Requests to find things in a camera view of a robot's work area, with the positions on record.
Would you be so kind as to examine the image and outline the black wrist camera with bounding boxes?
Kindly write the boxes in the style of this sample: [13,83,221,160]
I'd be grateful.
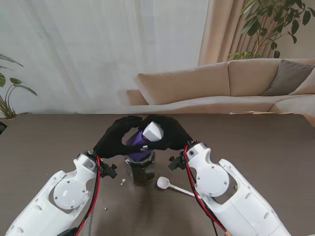
[100,163,118,179]
[168,153,187,171]

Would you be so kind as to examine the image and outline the glass jar of coffee beans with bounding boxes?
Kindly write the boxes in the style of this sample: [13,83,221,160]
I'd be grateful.
[124,149,157,186]

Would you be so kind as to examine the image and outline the beige sofa cushion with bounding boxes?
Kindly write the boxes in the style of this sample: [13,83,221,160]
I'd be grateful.
[294,73,315,95]

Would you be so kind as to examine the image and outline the purple coffee jar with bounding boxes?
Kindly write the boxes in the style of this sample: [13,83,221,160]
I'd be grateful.
[125,130,151,160]

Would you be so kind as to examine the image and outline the grey sofa cushion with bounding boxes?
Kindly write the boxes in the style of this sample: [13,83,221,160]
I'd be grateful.
[262,59,315,96]

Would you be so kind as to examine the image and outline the white square jar cap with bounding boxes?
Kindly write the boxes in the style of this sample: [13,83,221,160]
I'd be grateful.
[143,120,164,143]

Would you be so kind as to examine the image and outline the beige pleated curtain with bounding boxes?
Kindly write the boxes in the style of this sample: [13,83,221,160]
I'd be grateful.
[198,0,281,66]

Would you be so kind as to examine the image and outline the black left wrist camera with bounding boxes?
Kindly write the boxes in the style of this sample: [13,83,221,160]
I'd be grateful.
[100,163,118,179]

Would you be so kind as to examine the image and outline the broad leaf potted plant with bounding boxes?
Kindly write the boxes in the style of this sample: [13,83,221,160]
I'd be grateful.
[0,53,39,121]

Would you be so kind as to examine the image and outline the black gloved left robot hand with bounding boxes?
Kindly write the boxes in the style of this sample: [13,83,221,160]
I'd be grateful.
[93,115,148,159]

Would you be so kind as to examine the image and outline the beige sofa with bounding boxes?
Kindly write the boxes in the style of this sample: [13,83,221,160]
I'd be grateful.
[126,58,315,121]

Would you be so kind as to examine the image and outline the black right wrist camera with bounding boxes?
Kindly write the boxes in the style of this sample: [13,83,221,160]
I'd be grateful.
[168,153,187,171]

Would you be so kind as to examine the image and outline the white sheer curtain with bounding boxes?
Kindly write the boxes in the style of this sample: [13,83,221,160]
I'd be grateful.
[0,0,210,115]

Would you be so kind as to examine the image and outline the red black right arm cables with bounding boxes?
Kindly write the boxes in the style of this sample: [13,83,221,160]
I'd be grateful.
[183,145,232,236]

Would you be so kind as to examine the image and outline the red black left arm cables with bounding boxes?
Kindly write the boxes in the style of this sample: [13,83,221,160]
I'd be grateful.
[59,154,103,236]

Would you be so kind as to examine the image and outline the tall green leafy plant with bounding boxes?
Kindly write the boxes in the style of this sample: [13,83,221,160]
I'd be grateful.
[227,0,312,61]

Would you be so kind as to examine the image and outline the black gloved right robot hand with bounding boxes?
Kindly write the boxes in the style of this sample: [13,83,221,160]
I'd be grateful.
[137,115,192,151]

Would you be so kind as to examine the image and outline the red black arm cables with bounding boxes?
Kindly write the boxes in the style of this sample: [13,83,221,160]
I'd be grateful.
[59,154,103,236]
[183,145,232,236]

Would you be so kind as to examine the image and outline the white plastic spoon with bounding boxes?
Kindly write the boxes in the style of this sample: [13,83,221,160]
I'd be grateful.
[157,176,195,197]

